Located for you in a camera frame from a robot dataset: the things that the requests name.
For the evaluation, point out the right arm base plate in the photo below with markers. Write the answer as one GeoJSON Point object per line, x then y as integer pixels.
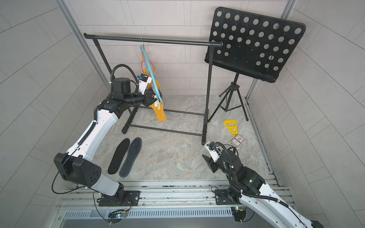
{"type": "Point", "coordinates": [226, 197]}

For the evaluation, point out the aluminium mounting rail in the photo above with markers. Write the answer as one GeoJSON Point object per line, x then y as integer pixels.
{"type": "Point", "coordinates": [154, 194]}

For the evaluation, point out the dark grey shoe insole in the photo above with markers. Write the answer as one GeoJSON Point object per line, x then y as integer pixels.
{"type": "Point", "coordinates": [133, 151]}

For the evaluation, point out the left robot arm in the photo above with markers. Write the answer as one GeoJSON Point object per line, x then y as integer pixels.
{"type": "Point", "coordinates": [76, 164]}

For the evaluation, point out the small card box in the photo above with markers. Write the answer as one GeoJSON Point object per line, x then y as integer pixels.
{"type": "Point", "coordinates": [237, 141]}

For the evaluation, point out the black shoe insole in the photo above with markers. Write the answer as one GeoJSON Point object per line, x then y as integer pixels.
{"type": "Point", "coordinates": [118, 156]}

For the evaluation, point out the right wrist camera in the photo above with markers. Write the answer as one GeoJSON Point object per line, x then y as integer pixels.
{"type": "Point", "coordinates": [214, 153]}

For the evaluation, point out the orange rim insole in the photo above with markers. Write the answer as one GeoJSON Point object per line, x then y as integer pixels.
{"type": "Point", "coordinates": [148, 69]}

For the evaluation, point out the orange yellow shoe insole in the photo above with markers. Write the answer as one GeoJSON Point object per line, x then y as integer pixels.
{"type": "Point", "coordinates": [159, 112]}

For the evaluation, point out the black perforated music stand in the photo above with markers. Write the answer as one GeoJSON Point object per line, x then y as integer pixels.
{"type": "Point", "coordinates": [250, 44]}

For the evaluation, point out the yellow triangular plastic piece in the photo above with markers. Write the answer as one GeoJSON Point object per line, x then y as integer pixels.
{"type": "Point", "coordinates": [232, 126]}

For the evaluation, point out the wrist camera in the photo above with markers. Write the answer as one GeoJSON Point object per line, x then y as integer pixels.
{"type": "Point", "coordinates": [144, 81]}
{"type": "Point", "coordinates": [214, 153]}

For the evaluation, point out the black garment rack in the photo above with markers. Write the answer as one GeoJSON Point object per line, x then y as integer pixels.
{"type": "Point", "coordinates": [210, 45]}

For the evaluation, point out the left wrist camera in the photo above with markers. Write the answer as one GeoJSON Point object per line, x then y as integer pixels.
{"type": "Point", "coordinates": [144, 81]}

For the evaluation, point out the blue multi-clip hanger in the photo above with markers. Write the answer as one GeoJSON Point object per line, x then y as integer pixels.
{"type": "Point", "coordinates": [154, 84]}

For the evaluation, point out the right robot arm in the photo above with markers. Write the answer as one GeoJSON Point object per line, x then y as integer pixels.
{"type": "Point", "coordinates": [249, 189]}

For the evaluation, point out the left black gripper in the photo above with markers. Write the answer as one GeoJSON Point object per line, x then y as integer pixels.
{"type": "Point", "coordinates": [147, 98]}

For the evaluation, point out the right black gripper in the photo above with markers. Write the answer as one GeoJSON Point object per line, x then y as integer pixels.
{"type": "Point", "coordinates": [211, 163]}

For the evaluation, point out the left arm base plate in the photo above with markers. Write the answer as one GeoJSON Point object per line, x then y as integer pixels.
{"type": "Point", "coordinates": [125, 198]}

